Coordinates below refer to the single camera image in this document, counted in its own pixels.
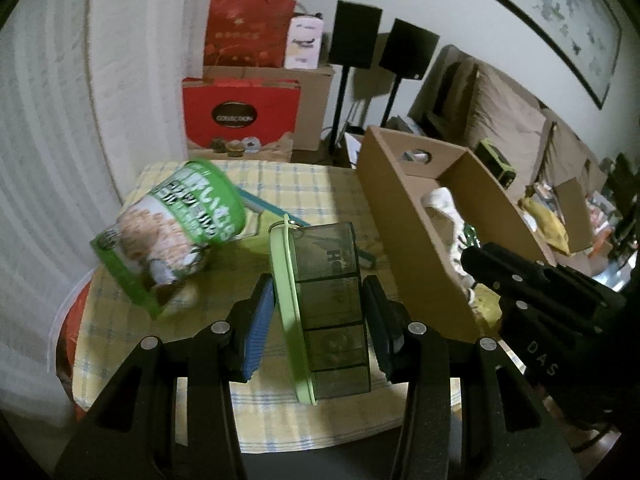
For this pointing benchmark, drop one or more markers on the black speaker on stand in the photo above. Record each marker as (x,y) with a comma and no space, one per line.
(354,32)
(407,50)

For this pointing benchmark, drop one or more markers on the large cardboard carton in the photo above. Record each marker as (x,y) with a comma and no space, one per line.
(316,105)

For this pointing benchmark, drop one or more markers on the small tan sofa cushion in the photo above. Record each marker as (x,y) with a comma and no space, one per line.
(565,150)

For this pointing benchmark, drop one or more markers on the green pill organizer box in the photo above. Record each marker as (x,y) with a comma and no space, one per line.
(325,310)

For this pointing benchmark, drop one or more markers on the yellow cloth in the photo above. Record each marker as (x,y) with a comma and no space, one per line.
(547,225)

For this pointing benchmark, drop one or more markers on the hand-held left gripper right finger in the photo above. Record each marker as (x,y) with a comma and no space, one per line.
(382,332)

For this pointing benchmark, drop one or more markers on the large tan sofa cushion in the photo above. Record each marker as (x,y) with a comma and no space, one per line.
(505,120)

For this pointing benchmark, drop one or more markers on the brown sofa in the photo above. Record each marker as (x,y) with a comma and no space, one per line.
(445,75)

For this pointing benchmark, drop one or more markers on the pink white tissue pack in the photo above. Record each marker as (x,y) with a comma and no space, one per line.
(302,42)

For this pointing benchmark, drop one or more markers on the teal plastic stick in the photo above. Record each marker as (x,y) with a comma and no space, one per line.
(260,203)

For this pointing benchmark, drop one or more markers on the yellow checked tablecloth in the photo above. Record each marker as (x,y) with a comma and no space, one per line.
(320,425)

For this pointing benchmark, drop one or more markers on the green black device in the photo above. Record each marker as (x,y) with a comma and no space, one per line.
(495,162)

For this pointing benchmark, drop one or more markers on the red patterned gift bag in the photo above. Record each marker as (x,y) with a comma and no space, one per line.
(240,35)

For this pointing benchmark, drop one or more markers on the green biscuit can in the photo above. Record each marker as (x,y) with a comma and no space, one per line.
(165,230)

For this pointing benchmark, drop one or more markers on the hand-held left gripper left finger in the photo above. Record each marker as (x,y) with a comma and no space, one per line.
(255,330)

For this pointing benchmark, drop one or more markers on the framed wall painting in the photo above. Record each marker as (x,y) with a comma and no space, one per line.
(550,5)

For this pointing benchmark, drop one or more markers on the orange plastic bag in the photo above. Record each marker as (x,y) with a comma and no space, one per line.
(75,320)

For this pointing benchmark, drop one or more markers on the floral cloth bag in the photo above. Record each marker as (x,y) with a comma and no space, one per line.
(445,210)

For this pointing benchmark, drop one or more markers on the small cardboard box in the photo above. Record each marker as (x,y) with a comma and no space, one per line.
(575,210)

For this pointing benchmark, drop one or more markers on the light green plastic item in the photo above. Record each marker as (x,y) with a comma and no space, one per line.
(260,242)

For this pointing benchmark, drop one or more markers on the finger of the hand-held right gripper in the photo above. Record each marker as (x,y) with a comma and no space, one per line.
(505,270)

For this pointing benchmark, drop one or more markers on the white sheer curtain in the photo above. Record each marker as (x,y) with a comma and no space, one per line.
(40,135)

